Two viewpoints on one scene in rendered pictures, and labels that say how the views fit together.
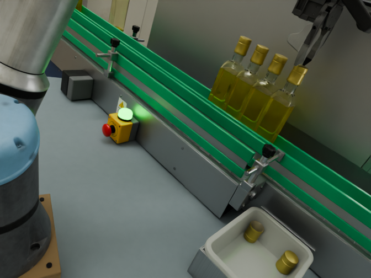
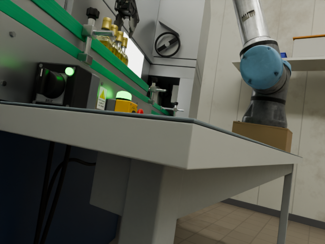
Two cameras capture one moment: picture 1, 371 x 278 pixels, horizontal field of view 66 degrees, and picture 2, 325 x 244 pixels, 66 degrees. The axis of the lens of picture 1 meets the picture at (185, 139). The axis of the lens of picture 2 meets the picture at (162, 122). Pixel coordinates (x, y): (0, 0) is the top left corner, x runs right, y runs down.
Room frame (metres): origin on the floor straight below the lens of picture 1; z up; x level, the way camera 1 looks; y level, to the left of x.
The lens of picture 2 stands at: (0.91, 0.93, 0.73)
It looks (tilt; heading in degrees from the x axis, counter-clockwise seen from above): 4 degrees up; 250
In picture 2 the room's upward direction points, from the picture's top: 8 degrees clockwise
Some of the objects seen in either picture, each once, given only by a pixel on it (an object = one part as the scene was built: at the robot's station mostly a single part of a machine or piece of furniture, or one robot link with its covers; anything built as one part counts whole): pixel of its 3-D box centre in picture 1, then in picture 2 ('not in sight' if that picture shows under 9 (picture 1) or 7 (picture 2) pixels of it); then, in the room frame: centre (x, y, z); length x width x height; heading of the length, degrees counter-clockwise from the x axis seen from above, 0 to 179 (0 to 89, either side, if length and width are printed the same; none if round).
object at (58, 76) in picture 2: not in sight; (47, 83); (0.95, 0.49, 0.79); 0.04 x 0.03 x 0.04; 147
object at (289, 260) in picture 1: (287, 262); not in sight; (0.48, -0.32, 0.79); 0.04 x 0.04 x 0.04
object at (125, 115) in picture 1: (125, 113); (124, 96); (0.77, 0.20, 0.84); 0.04 x 0.04 x 0.03
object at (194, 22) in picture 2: not in sight; (184, 41); (0.00, -1.24, 1.69); 0.70 x 0.37 x 0.89; 57
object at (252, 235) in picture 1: (253, 231); not in sight; (0.53, -0.24, 0.79); 0.04 x 0.04 x 0.04
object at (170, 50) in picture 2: not in sight; (167, 45); (0.26, -0.95, 1.49); 0.21 x 0.05 x 0.21; 147
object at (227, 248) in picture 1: (254, 261); not in sight; (0.44, -0.23, 0.80); 0.22 x 0.17 x 0.09; 147
